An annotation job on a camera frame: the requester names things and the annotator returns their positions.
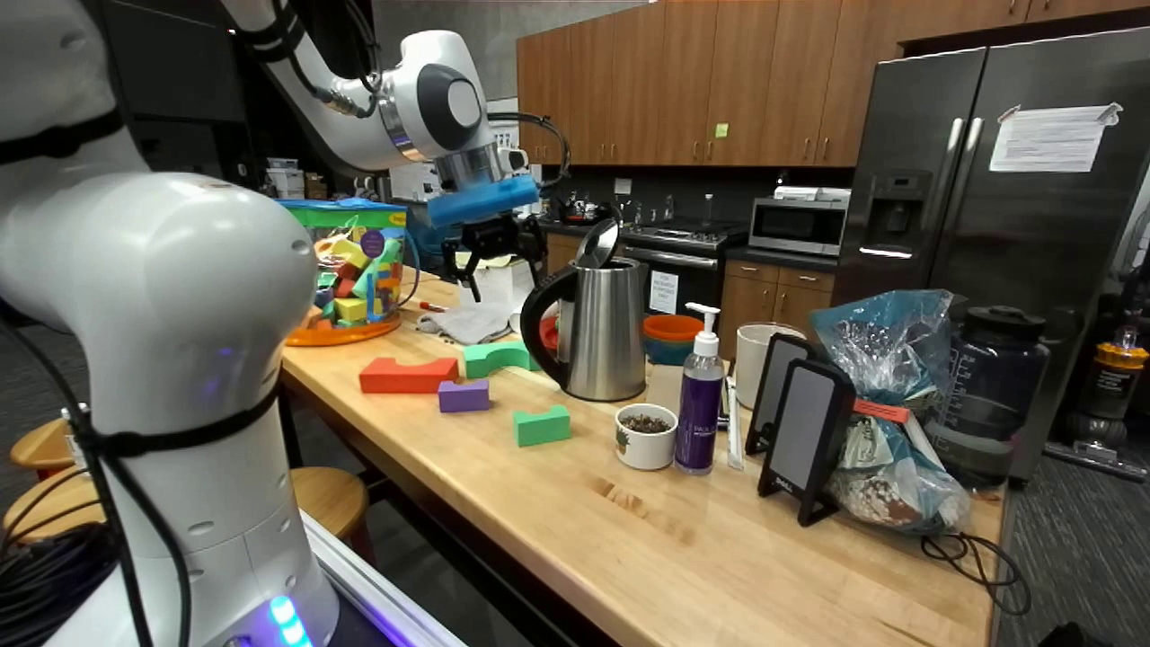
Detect white paper notice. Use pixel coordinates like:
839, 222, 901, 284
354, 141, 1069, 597
986, 99, 1129, 176

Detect small green foam block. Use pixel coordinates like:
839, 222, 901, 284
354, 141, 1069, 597
514, 404, 574, 448

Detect orange bowl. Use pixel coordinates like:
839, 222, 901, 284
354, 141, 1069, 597
640, 312, 709, 353

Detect black cable bundle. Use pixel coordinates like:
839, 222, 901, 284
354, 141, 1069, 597
0, 524, 124, 647

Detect black kitchen stove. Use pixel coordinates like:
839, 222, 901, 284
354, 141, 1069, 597
622, 219, 731, 320

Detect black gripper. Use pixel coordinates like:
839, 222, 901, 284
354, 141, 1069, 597
441, 207, 551, 303

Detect small white paper sheet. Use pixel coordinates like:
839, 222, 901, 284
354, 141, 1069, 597
647, 265, 683, 317

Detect purple pump bottle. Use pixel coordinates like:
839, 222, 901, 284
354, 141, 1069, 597
671, 300, 731, 474

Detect red foam block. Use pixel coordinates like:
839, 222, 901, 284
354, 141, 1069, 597
356, 353, 464, 398

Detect blue plastic bag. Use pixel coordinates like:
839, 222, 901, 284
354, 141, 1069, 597
809, 284, 978, 537

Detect white ramekin with beans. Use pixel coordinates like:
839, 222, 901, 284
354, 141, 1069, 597
611, 398, 683, 474

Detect wooden stool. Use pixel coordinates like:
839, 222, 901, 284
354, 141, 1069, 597
9, 413, 83, 478
288, 464, 374, 560

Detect white robot mounting platform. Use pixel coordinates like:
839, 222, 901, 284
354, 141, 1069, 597
300, 514, 470, 647

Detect stainless steel electric kettle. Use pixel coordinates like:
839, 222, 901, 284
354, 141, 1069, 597
519, 219, 652, 406

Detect lower wooden cabinet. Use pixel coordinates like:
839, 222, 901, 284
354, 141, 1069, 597
715, 256, 840, 363

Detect purple foam block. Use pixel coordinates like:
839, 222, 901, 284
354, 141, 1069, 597
434, 379, 495, 416

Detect black power cable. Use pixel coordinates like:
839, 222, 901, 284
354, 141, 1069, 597
917, 524, 1036, 621

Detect stainless steel refrigerator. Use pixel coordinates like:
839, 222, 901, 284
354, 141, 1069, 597
835, 26, 1150, 363

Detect silver microwave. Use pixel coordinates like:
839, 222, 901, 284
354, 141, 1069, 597
748, 193, 853, 258

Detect yellow vacuum cleaner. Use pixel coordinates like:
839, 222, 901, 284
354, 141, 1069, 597
1063, 303, 1150, 452

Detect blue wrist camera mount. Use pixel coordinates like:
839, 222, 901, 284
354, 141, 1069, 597
426, 173, 547, 237

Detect translucent measuring cup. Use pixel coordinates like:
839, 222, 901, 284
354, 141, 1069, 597
731, 320, 809, 409

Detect blue bowl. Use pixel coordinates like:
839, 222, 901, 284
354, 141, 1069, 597
645, 337, 699, 371

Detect grey knitted cloth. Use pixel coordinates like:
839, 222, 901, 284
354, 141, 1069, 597
422, 300, 519, 347

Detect large green foam block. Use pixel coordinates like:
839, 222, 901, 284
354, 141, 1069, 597
460, 337, 544, 386

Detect upper wooden cabinets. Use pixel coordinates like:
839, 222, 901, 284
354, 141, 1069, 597
514, 0, 1150, 173

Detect clear bin of foam blocks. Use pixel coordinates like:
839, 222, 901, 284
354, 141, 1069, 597
278, 193, 426, 353

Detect white paper bag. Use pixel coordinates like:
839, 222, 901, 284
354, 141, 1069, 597
470, 252, 539, 317

